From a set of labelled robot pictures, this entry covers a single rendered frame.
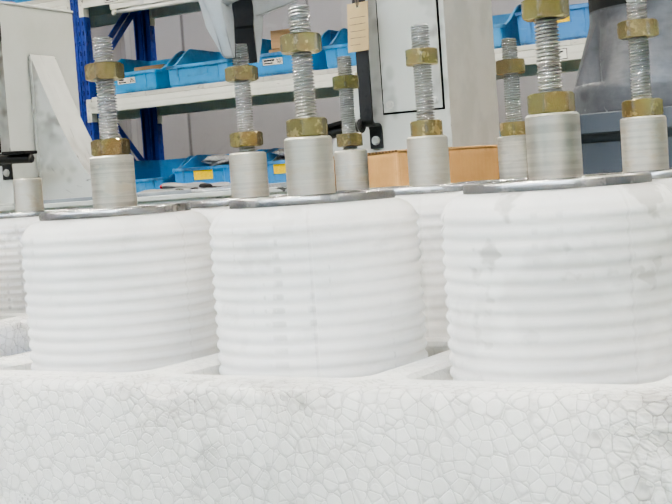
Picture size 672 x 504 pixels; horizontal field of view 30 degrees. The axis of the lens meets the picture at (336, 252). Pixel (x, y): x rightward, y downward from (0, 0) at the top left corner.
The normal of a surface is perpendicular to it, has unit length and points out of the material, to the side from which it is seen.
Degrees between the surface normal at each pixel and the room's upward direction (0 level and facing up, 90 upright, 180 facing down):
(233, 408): 90
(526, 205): 57
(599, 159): 90
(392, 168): 90
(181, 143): 90
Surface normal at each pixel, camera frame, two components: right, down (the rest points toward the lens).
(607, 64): -0.77, -0.22
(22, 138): 0.88, -0.04
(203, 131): -0.47, 0.08
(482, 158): 0.58, 0.00
